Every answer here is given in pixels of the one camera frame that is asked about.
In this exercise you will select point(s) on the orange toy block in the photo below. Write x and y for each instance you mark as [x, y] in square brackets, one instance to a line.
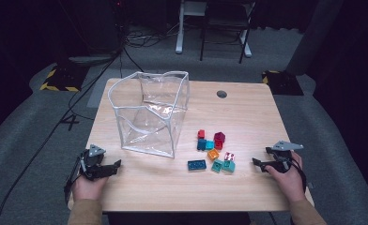
[213, 154]

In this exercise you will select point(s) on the grey curtain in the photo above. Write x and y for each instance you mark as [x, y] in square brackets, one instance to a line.
[313, 37]

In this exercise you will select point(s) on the maroon toy block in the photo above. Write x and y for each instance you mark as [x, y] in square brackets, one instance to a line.
[219, 137]

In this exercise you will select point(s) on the person's right hand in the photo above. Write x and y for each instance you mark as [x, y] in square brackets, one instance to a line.
[288, 184]

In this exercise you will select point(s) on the small red toy block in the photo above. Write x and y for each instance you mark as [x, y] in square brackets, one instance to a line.
[201, 134]

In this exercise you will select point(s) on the pink and white toy block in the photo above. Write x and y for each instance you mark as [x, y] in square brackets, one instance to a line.
[229, 156]

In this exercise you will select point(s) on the black chair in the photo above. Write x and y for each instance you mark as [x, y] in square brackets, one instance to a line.
[227, 21]

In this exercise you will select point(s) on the dark blue toy block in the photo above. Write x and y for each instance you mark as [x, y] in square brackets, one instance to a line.
[201, 144]

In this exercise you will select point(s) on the clear plastic bag white trim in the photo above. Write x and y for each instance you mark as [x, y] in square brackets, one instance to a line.
[147, 93]

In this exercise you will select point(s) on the teal toy block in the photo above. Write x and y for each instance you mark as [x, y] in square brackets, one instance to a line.
[228, 166]
[217, 166]

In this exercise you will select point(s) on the grey flat stand foot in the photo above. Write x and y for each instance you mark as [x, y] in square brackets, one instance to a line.
[88, 59]

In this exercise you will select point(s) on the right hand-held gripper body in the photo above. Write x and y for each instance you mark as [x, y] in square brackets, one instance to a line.
[284, 157]

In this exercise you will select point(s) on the grey tape piece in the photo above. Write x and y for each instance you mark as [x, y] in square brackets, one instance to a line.
[310, 185]

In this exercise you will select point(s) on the white desk frame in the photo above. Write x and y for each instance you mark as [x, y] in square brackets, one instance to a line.
[179, 37]

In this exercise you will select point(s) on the black equipment rack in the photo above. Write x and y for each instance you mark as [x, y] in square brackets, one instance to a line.
[88, 25]

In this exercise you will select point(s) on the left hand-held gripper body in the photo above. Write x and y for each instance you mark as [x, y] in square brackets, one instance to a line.
[91, 161]

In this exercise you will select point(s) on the long blue toy block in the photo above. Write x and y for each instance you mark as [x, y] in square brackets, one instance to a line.
[196, 165]

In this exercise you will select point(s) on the cyan toy block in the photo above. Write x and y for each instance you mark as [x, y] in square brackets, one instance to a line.
[209, 145]

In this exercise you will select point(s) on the yellow black striped stand base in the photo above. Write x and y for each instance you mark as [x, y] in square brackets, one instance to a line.
[282, 82]
[63, 79]

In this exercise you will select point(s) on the person's left hand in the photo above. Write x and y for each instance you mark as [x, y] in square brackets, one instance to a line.
[86, 189]

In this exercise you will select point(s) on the grey round table grommet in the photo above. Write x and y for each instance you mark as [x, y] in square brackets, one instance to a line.
[222, 94]

